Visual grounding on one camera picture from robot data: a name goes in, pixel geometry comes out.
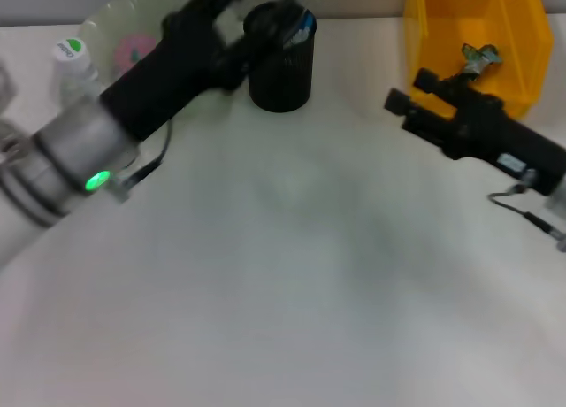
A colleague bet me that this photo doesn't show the black mesh pen holder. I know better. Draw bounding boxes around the black mesh pen holder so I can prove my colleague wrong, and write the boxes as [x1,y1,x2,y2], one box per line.
[242,0,318,113]

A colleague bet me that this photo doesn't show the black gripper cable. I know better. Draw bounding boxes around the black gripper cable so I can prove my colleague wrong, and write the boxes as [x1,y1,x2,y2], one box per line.
[486,170,566,253]
[110,119,174,204]

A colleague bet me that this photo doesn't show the green plastic wrapper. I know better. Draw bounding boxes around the green plastic wrapper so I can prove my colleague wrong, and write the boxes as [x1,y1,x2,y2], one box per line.
[448,42,505,88]

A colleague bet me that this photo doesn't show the green translucent fruit bowl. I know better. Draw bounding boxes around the green translucent fruit bowl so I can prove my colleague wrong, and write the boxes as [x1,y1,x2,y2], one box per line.
[79,0,249,116]

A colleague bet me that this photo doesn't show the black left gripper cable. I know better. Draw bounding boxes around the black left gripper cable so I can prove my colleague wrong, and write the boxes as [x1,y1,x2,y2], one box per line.
[110,119,174,204]

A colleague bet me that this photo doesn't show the pink toy peach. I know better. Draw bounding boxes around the pink toy peach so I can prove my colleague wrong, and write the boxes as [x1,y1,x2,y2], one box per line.
[112,33,157,77]

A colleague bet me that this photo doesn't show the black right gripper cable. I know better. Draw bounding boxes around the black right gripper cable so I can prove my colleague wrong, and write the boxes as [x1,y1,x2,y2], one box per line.
[486,170,566,253]

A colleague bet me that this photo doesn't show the yellow plastic bin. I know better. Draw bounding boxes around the yellow plastic bin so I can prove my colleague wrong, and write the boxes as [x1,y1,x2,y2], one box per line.
[402,0,555,119]

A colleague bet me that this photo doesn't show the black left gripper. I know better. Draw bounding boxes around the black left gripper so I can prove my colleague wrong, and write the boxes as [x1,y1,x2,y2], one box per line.
[99,0,302,142]

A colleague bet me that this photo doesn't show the clear water bottle green label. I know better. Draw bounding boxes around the clear water bottle green label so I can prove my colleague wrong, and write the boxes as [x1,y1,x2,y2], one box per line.
[51,37,111,105]

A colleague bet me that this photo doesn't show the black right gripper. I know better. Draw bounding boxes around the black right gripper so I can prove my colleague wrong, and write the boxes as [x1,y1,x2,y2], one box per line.
[383,67,566,196]

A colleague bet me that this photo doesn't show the blue capped scissors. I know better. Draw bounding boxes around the blue capped scissors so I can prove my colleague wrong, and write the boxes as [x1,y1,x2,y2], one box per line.
[282,7,317,50]

